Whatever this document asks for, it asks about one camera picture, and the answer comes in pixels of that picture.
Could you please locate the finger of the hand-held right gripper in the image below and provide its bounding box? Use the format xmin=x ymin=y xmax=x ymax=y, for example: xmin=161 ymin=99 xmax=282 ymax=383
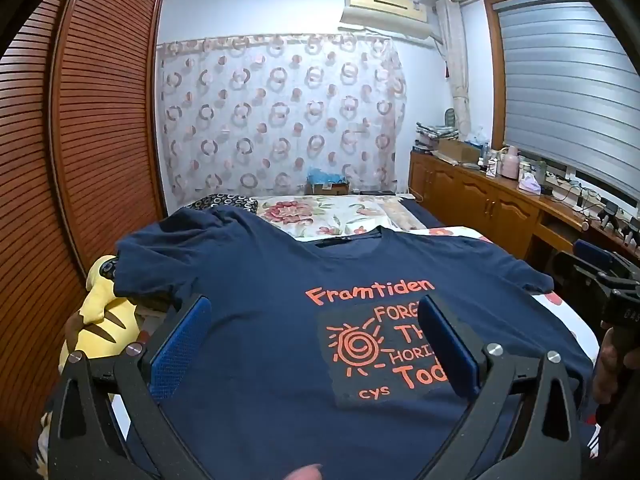
xmin=550 ymin=251 xmax=607 ymax=306
xmin=573 ymin=239 xmax=640 ymax=282

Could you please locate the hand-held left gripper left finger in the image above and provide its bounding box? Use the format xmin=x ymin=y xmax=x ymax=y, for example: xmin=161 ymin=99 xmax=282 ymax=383
xmin=42 ymin=294 xmax=213 ymax=480

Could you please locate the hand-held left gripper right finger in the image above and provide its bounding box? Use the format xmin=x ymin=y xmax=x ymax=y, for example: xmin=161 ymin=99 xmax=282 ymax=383
xmin=417 ymin=294 xmax=583 ymax=480

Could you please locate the navy printed t-shirt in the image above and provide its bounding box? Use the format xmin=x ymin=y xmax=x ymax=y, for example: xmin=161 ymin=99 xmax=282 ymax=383
xmin=112 ymin=206 xmax=593 ymax=480

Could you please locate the person's right hand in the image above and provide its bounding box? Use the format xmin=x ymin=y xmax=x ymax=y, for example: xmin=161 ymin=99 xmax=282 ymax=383
xmin=592 ymin=327 xmax=626 ymax=406

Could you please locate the white strawberry flower sheet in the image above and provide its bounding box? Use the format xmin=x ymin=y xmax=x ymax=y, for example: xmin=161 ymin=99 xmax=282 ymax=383
xmin=410 ymin=225 xmax=603 ymax=361

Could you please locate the yellow plush toy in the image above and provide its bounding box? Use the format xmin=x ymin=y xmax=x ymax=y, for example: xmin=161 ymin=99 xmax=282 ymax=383
xmin=59 ymin=254 xmax=143 ymax=373

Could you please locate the pink thermos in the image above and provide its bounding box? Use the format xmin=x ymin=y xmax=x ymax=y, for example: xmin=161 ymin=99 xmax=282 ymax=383
xmin=501 ymin=146 xmax=521 ymax=179

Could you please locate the wooden side cabinet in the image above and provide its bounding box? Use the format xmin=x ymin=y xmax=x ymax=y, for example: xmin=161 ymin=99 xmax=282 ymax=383
xmin=407 ymin=150 xmax=640 ymax=271

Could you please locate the navy bed sheet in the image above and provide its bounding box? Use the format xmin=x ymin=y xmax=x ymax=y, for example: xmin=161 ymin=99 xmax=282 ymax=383
xmin=400 ymin=200 xmax=446 ymax=231

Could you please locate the circle-patterned pillow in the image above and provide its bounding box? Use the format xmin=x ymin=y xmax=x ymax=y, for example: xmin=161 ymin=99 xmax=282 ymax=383
xmin=187 ymin=192 xmax=258 ymax=213

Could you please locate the grey window blind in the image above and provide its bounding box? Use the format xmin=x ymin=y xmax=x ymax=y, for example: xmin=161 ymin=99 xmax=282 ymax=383
xmin=492 ymin=0 xmax=640 ymax=211

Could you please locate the open cardboard box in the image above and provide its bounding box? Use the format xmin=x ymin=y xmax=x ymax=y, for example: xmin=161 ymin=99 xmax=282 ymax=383
xmin=436 ymin=139 xmax=482 ymax=163

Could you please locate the floral blanket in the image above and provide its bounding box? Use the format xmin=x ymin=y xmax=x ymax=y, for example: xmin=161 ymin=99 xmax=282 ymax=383
xmin=250 ymin=194 xmax=416 ymax=241

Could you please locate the stack of folded cloths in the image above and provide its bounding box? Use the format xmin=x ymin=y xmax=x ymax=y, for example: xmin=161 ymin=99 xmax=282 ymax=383
xmin=415 ymin=121 xmax=461 ymax=152

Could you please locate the cardboard box with blue bags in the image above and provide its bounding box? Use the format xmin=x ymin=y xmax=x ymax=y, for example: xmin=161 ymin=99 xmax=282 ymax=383
xmin=305 ymin=167 xmax=351 ymax=196

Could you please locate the tied beige curtain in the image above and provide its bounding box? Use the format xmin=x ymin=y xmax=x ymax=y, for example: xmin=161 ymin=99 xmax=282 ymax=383
xmin=434 ymin=0 xmax=473 ymax=138

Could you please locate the circle-patterned sheer curtain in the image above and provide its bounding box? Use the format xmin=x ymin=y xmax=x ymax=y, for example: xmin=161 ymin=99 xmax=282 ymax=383
xmin=157 ymin=32 xmax=406 ymax=208

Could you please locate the wooden louvered wardrobe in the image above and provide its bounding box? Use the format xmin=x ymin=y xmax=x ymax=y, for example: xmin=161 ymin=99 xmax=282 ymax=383
xmin=0 ymin=0 xmax=168 ymax=411

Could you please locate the cream wall air conditioner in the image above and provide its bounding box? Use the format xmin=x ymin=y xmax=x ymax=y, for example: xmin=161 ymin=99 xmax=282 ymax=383
xmin=339 ymin=0 xmax=435 ymax=41

